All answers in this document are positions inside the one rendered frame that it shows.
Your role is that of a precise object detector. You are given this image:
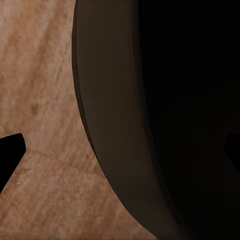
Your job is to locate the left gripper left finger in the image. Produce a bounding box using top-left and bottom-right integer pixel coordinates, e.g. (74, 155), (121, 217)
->
(0, 133), (26, 193)

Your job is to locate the cauldron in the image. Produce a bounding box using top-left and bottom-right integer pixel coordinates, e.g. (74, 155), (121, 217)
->
(71, 0), (240, 240)

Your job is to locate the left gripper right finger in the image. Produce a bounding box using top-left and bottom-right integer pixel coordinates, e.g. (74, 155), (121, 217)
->
(224, 132), (240, 173)

